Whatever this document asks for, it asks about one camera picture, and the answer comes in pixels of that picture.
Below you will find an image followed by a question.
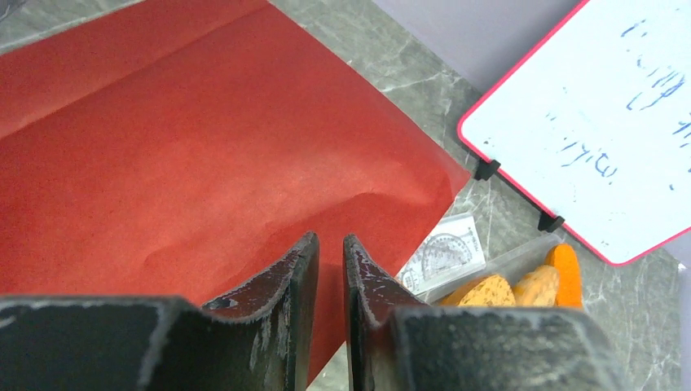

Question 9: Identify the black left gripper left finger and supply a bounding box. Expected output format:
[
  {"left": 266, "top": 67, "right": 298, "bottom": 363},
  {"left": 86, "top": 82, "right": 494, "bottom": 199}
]
[{"left": 1, "top": 232, "right": 319, "bottom": 390}]

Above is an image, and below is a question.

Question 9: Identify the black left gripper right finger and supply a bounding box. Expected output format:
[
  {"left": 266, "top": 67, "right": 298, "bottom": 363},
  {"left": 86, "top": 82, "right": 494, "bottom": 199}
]
[{"left": 343, "top": 235, "right": 627, "bottom": 390}]

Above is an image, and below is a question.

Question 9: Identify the yellow fake bread roll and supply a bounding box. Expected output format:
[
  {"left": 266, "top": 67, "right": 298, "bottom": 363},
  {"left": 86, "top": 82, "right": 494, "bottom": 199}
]
[{"left": 439, "top": 274, "right": 517, "bottom": 307}]

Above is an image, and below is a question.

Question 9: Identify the orange fake bread loaf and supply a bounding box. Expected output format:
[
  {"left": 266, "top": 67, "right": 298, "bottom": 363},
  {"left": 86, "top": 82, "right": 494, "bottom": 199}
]
[{"left": 545, "top": 243, "right": 583, "bottom": 310}]

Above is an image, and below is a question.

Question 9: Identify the red brown paper bag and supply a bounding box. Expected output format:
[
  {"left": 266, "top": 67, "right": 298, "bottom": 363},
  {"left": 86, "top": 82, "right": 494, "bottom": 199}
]
[{"left": 1, "top": 1, "right": 469, "bottom": 384}]

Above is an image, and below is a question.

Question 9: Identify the clear plastic packet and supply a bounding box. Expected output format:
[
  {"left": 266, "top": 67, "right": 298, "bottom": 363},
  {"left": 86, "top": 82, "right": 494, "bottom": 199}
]
[{"left": 396, "top": 213, "right": 486, "bottom": 303}]

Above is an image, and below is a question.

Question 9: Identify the clear plastic tray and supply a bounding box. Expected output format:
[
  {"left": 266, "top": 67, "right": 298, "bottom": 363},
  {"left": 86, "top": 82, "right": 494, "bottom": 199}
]
[{"left": 420, "top": 233, "right": 595, "bottom": 310}]

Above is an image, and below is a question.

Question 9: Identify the pink framed whiteboard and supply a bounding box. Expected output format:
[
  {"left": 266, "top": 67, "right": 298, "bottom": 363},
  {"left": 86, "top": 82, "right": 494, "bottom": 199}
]
[{"left": 457, "top": 1, "right": 690, "bottom": 265}]

